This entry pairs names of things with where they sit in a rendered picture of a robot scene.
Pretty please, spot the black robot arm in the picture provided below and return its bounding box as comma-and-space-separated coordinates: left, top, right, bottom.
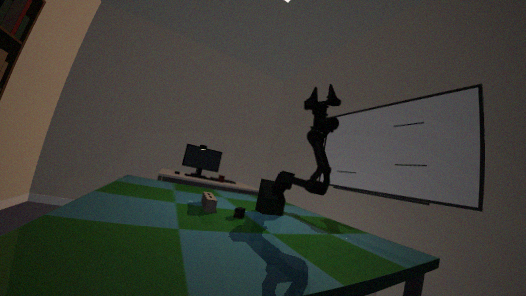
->
271, 99, 339, 197

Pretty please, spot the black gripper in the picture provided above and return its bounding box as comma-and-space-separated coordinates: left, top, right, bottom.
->
304, 84, 341, 118

